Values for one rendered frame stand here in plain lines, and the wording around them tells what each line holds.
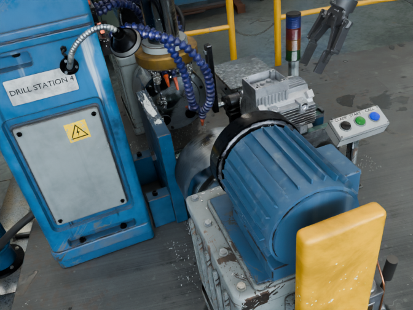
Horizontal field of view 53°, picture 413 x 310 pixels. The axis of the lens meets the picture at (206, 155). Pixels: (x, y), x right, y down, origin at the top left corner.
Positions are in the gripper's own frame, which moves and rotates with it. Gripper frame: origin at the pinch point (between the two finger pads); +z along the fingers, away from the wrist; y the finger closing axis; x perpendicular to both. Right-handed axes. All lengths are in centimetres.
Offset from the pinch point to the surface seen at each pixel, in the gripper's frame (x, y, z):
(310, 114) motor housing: 6.9, 2.5, 16.6
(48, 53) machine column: -77, 12, 15
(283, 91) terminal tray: -4.8, -0.7, 12.6
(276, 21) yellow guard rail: 114, -202, 11
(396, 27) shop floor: 277, -236, -23
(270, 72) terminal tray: -6.3, -9.5, 9.9
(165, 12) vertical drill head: -50, -1, 1
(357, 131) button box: 8.2, 22.6, 11.6
